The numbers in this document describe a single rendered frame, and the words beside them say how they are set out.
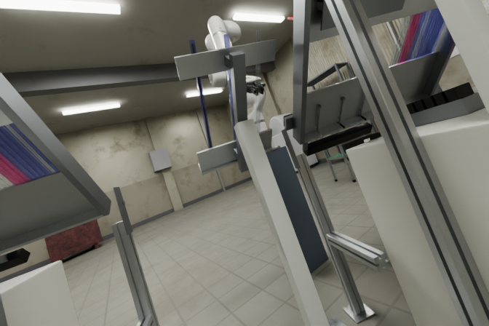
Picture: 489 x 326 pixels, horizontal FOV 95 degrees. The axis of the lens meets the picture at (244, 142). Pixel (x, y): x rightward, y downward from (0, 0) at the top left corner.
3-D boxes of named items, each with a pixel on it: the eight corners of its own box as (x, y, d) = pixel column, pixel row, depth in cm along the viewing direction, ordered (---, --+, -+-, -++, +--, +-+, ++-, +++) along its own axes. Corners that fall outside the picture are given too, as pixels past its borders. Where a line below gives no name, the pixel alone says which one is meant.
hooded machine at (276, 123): (319, 164, 591) (297, 108, 605) (301, 172, 554) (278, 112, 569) (298, 169, 661) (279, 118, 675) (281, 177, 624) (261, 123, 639)
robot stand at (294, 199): (287, 268, 135) (247, 159, 142) (306, 253, 145) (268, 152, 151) (308, 276, 120) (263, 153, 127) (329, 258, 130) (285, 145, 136)
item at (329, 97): (301, 137, 93) (297, 133, 96) (424, 93, 106) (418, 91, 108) (303, 97, 81) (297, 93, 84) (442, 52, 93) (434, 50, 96)
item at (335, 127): (304, 143, 92) (295, 134, 98) (428, 98, 104) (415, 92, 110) (304, 141, 91) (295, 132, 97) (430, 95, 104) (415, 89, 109)
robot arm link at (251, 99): (248, 129, 147) (236, 96, 150) (275, 118, 145) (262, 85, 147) (245, 127, 135) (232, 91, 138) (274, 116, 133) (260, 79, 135)
